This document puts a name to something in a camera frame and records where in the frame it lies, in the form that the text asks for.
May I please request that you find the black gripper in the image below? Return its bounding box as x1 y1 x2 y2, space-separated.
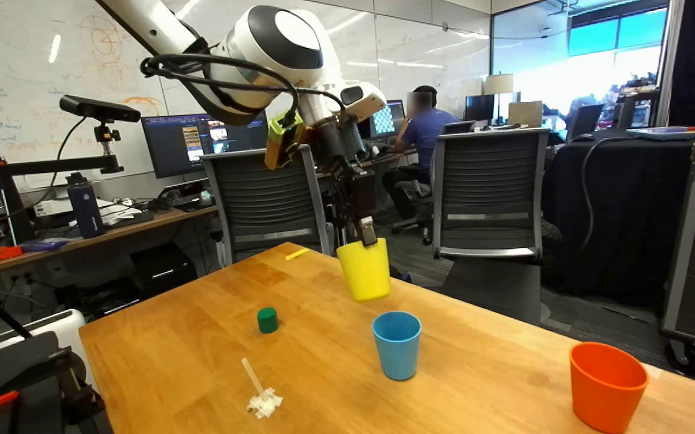
313 119 382 248

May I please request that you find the yellow plastic cup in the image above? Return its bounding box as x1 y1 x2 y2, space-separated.
335 236 394 303

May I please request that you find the orange plastic cup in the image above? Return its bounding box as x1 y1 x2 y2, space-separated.
568 339 649 434

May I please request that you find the blue plastic cup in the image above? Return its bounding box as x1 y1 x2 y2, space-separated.
369 309 424 383

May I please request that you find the grey mesh office chair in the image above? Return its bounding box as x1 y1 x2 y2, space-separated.
430 127 553 314
201 142 335 269

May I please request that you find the monitor with bright screen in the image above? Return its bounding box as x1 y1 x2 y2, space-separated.
369 96 409 139

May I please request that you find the seated person blue shirt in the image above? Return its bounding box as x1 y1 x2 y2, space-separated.
382 81 460 236

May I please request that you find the green cylinder block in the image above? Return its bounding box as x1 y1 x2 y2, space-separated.
256 307 279 336

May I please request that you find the dark computer monitor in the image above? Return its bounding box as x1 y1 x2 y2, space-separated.
211 119 271 155

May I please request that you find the clear crumpled tape piece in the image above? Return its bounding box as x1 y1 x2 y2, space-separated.
240 357 285 423

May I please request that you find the white table lamp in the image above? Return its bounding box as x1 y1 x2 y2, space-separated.
480 72 517 124

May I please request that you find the cardboard box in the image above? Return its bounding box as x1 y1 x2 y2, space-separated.
507 98 546 130

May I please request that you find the computer monitor with windows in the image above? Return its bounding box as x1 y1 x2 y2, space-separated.
139 114 214 180

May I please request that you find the black cloth covered table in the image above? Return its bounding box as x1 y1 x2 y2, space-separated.
541 132 695 302

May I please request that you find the dark blue water bottle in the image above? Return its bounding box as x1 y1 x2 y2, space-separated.
65 172 103 239

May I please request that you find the wooden office desk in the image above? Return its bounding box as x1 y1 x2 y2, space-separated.
0 203 223 282

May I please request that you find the white storage box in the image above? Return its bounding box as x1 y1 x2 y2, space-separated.
0 309 97 388

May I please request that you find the wrist camera with yellow mount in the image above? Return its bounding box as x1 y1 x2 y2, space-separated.
263 110 308 174

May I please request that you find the white cable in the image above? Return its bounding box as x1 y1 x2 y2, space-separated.
576 136 608 253

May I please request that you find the black camera on stand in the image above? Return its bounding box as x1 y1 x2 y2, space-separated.
57 95 142 148

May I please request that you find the black bag orange handle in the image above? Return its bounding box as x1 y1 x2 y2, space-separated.
0 332 113 434

